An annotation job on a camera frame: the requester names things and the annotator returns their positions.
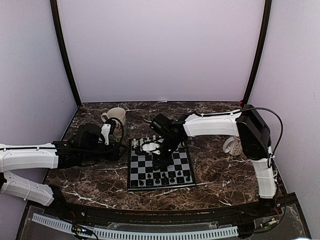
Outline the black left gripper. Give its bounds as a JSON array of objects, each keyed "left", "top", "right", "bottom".
[{"left": 81, "top": 141, "right": 127, "bottom": 163}]

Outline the black grey chess board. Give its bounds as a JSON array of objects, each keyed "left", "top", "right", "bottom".
[{"left": 126, "top": 138, "right": 197, "bottom": 192}]

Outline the black chess piece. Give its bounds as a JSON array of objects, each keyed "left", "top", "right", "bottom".
[{"left": 155, "top": 177, "right": 161, "bottom": 185}]

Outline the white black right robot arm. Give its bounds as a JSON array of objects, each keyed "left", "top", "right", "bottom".
[{"left": 140, "top": 104, "right": 277, "bottom": 217}]

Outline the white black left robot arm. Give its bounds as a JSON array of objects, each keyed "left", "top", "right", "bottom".
[{"left": 0, "top": 117, "right": 125, "bottom": 218}]

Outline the cream floral mug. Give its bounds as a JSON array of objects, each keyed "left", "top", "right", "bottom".
[{"left": 101, "top": 107, "right": 127, "bottom": 140}]

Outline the white mug orange interior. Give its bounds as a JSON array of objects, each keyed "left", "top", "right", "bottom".
[{"left": 222, "top": 136, "right": 243, "bottom": 156}]

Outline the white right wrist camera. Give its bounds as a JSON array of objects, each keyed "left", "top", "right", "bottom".
[{"left": 140, "top": 142, "right": 161, "bottom": 155}]

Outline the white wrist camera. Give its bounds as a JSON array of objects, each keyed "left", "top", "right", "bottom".
[
  {"left": 101, "top": 123, "right": 111, "bottom": 146},
  {"left": 140, "top": 142, "right": 161, "bottom": 155}
]

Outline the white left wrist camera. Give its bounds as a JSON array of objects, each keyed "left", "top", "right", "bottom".
[{"left": 101, "top": 123, "right": 111, "bottom": 146}]

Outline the black front rail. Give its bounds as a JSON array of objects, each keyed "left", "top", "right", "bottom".
[{"left": 67, "top": 202, "right": 261, "bottom": 224}]

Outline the white slotted cable duct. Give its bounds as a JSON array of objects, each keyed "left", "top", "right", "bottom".
[{"left": 31, "top": 213, "right": 239, "bottom": 240}]

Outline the black left frame post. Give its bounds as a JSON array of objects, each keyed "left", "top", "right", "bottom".
[{"left": 49, "top": 0, "right": 82, "bottom": 108}]

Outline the black frame post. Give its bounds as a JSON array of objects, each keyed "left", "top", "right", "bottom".
[
  {"left": 240, "top": 0, "right": 273, "bottom": 107},
  {"left": 49, "top": 0, "right": 82, "bottom": 108}
]

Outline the black right frame post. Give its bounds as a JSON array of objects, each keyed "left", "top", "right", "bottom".
[{"left": 240, "top": 0, "right": 273, "bottom": 107}]

